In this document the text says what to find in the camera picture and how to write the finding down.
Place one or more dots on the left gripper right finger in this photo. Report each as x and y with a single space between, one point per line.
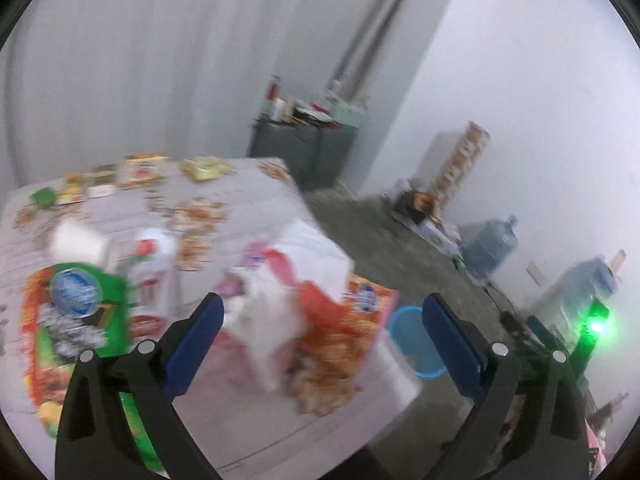
526 421

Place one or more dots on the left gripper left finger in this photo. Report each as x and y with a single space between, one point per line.
94 439

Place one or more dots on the blue water jug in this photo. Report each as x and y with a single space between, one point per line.
563 305
489 248

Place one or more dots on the blue plastic basin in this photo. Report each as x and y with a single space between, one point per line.
411 338

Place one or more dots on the green potato chip bag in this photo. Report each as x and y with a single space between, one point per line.
68 308

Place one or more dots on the white red-capped drink bottle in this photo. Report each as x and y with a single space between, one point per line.
152 277

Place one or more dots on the white paper napkin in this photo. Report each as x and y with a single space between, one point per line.
262 309

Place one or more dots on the tall printed cardboard box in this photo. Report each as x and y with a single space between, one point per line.
460 163

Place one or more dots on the pink orange chip bag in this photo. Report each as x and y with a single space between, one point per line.
322 374

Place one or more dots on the small white box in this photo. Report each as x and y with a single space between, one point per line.
102 190

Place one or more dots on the small yellow snack packet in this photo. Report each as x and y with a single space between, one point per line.
73 190

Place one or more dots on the orange snack packet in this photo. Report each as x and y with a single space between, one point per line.
141 170

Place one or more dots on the dark grey cabinet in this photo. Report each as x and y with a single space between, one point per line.
315 155

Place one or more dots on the mint green box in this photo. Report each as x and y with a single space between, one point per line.
350 115

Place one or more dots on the red thermos bottle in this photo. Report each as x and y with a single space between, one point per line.
273 89

